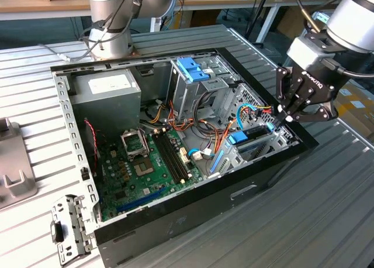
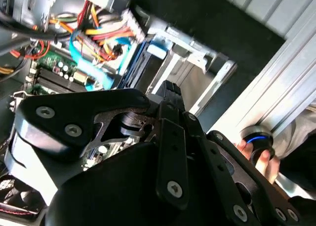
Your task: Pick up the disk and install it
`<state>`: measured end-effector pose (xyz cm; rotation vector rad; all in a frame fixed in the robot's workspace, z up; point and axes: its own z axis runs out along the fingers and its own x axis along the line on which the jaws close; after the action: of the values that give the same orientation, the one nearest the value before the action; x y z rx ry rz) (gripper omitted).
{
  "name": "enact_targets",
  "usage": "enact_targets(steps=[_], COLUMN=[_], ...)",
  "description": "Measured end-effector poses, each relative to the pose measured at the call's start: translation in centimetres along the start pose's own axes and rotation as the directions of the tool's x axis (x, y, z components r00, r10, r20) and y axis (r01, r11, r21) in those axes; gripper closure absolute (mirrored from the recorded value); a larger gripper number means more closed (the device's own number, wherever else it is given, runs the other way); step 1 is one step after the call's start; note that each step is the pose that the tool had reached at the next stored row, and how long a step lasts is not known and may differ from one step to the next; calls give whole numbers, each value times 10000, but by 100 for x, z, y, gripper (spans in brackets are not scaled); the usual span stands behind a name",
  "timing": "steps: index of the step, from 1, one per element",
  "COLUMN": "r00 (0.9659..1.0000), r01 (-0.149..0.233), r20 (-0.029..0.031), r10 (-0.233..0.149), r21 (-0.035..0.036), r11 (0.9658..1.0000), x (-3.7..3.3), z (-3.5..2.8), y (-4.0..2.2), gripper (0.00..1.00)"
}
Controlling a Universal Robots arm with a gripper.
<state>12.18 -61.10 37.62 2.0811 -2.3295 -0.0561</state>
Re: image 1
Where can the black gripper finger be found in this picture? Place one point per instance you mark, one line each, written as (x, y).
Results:
(321, 114)
(283, 83)

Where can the hard disk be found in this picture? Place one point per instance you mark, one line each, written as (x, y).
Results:
(238, 137)

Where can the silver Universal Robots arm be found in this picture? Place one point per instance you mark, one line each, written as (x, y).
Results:
(102, 7)

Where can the grey metal disk bay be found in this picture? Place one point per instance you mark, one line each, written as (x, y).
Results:
(231, 159)

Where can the labelled cardboard box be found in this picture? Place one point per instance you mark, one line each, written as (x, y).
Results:
(359, 118)

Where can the flat cardboard sheet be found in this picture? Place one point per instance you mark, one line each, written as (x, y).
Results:
(287, 20)

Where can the blue plastic drive latch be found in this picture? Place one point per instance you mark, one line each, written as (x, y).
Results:
(190, 69)

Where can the grey metal drive cage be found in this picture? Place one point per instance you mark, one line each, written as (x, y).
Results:
(187, 98)

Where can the black RAM slot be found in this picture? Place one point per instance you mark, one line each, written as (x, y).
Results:
(174, 156)
(171, 158)
(178, 155)
(167, 159)

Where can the black open PC case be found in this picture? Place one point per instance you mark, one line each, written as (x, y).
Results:
(204, 209)

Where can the CPU socket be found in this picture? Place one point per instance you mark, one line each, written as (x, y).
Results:
(144, 168)

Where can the grey power supply unit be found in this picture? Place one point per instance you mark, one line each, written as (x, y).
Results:
(108, 104)

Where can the green motherboard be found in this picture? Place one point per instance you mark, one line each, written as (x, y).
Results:
(131, 189)

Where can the blue expansion slot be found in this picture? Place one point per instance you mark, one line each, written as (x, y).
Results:
(140, 200)

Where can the wooden desk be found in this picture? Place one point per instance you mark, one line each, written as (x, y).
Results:
(67, 1)

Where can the grey parts rack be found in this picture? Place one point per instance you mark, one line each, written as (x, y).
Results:
(14, 151)

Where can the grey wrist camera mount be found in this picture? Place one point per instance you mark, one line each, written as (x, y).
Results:
(306, 53)

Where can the grey metal slot bracket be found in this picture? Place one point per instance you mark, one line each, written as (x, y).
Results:
(79, 221)

